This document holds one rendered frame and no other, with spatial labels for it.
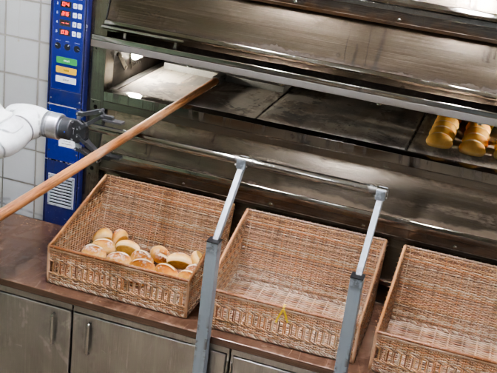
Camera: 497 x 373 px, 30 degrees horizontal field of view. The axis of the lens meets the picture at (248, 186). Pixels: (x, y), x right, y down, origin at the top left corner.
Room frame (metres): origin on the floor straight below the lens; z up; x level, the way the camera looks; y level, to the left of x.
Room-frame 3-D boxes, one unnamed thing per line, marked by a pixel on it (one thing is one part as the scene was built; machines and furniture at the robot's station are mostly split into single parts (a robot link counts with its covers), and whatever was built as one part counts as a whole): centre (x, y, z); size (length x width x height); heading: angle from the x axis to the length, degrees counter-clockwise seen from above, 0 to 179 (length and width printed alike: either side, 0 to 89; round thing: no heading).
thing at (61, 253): (3.15, 0.37, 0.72); 0.56 x 0.49 x 0.28; 76
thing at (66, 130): (2.93, 0.60, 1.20); 0.09 x 0.07 x 0.08; 74
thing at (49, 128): (2.95, 0.67, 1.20); 0.09 x 0.06 x 0.09; 164
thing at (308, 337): (2.99, -0.21, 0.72); 0.56 x 0.49 x 0.28; 76
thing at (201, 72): (4.03, 0.12, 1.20); 0.55 x 0.36 x 0.03; 74
